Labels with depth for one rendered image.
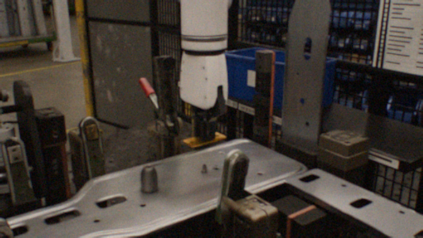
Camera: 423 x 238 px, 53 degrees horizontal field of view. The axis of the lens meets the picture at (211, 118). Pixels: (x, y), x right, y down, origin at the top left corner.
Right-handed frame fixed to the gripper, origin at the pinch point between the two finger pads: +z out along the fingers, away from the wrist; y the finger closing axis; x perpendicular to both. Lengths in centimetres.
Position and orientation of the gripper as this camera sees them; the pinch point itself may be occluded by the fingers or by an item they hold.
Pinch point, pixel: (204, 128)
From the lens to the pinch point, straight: 84.8
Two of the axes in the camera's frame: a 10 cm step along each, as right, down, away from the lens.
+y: 5.8, 2.6, -7.7
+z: 0.0, 9.5, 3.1
